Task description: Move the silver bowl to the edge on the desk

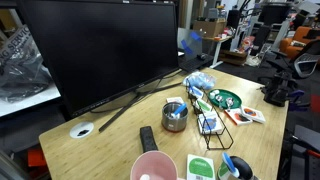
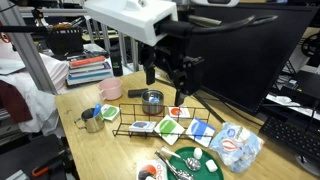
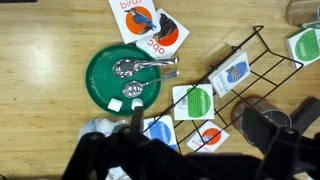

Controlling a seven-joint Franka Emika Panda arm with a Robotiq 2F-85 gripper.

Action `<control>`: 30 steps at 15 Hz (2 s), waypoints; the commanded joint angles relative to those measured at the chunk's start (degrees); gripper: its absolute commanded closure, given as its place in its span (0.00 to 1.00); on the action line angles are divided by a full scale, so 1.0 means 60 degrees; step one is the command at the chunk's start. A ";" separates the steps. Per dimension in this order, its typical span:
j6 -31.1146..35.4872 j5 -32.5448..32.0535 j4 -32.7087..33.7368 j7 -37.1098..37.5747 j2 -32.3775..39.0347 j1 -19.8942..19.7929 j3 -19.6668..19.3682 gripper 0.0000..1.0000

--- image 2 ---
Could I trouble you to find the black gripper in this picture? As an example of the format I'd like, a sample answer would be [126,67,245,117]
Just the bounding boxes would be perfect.
[139,44,204,106]

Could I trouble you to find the silver bowl with red base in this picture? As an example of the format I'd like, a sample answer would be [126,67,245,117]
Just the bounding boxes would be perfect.
[141,90,164,115]

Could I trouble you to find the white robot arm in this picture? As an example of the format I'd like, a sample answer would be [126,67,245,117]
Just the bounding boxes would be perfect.
[84,0,203,106]

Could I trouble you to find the blue baby brush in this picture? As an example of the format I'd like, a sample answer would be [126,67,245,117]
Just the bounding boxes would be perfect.
[149,97,160,102]

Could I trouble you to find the baby objects board book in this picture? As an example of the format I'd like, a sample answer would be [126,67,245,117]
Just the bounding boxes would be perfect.
[168,107,190,119]

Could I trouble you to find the black cylinder roller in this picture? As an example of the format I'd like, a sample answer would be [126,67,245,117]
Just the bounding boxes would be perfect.
[128,88,147,98]

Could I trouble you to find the large green board book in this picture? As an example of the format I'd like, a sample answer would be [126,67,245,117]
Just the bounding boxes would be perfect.
[154,115,185,145]

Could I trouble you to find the blue circle small book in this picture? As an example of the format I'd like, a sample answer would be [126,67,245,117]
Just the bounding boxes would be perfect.
[129,121,156,132]

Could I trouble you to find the pink ceramic mug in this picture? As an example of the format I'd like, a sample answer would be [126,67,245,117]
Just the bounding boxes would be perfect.
[98,78,122,100]

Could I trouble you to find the blue and white board book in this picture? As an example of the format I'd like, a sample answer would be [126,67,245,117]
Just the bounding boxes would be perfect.
[186,117,215,147]

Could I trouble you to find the black bottle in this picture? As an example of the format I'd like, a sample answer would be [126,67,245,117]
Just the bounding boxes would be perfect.
[110,46,123,77]

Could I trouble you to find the white marshmallow upper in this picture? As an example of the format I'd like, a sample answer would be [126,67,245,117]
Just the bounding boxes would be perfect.
[193,148,202,159]

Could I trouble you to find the white marshmallow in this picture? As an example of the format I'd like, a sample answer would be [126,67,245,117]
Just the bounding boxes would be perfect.
[193,148,202,159]
[206,160,218,172]

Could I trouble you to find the stack of books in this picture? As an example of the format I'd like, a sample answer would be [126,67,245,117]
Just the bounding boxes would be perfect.
[66,56,113,86]

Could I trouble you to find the small steel cup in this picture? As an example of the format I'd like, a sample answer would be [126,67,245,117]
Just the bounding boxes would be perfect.
[74,108,105,133]

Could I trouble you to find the black computer monitor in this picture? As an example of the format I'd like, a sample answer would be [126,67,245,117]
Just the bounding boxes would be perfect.
[187,3,318,114]

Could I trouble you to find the metal spoon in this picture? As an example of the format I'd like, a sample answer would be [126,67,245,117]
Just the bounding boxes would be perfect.
[161,146,201,171]

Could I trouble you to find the abc board book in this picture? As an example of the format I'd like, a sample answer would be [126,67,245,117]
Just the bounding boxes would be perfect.
[136,159,168,180]

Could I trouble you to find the green round plate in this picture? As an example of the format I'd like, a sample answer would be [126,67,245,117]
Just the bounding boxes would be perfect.
[166,146,225,180]

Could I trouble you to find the metal tongs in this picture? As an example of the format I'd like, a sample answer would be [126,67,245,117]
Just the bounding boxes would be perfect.
[155,151,195,180]

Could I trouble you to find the white marshmallow lower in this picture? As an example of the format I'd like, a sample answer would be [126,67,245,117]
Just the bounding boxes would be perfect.
[206,160,218,172]

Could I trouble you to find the plastic bag of items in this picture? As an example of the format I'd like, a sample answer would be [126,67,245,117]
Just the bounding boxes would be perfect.
[209,122,264,173]

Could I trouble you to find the black mesh organizer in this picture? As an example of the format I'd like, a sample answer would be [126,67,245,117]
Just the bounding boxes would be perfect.
[46,27,83,55]

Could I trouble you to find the black keyboard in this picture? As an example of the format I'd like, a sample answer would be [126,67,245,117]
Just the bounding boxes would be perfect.
[259,117,320,163]

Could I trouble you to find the white cloth pile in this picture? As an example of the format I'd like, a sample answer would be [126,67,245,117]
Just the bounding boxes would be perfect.
[0,54,68,138]

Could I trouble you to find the black wire rack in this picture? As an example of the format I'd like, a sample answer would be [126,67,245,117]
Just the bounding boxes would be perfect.
[112,104,213,145]

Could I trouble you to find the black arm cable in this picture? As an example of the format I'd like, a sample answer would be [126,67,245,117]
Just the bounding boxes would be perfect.
[159,14,279,37]

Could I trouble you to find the blue handled spoon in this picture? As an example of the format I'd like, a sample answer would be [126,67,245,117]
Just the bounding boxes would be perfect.
[92,104,102,118]

